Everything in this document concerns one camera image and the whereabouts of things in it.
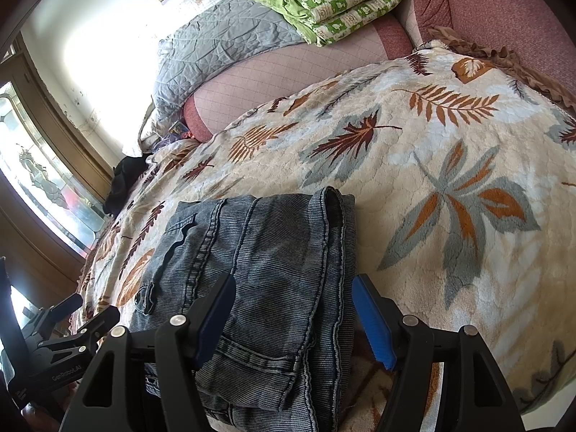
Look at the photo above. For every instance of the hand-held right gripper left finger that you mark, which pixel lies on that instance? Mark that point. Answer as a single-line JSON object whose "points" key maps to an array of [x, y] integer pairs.
{"points": [[216, 321]]}

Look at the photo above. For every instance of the black cloth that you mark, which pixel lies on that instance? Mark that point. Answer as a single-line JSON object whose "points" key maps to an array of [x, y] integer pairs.
{"points": [[123, 180]]}

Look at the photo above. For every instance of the white pillow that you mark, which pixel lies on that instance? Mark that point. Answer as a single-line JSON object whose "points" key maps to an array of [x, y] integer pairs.
{"points": [[144, 139]]}

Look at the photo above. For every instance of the pink sofa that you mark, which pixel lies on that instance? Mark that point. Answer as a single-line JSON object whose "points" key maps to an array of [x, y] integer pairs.
{"points": [[315, 58]]}

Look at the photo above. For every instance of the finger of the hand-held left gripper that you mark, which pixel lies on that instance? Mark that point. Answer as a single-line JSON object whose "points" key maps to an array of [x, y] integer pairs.
{"points": [[58, 308], [85, 328]]}

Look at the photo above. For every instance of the blue denim pants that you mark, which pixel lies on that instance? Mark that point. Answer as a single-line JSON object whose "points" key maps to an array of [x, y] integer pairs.
{"points": [[279, 256]]}

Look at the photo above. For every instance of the grey quilted blanket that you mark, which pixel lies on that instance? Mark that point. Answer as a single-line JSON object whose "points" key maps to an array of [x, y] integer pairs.
{"points": [[216, 40]]}

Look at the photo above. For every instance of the green patterned quilt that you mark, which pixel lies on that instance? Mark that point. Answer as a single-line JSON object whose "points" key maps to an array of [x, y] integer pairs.
{"points": [[342, 9]]}

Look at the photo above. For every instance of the colourful small packet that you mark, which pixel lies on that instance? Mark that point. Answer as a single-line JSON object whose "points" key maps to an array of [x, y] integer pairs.
{"points": [[178, 128]]}

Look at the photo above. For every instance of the leaf print blanket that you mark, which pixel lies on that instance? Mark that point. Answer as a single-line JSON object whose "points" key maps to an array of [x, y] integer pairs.
{"points": [[427, 144]]}

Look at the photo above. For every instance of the wooden stained glass door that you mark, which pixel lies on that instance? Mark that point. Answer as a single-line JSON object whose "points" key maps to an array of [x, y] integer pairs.
{"points": [[36, 180]]}

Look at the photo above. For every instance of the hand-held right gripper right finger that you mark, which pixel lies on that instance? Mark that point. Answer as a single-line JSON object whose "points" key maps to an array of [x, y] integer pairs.
{"points": [[373, 326]]}

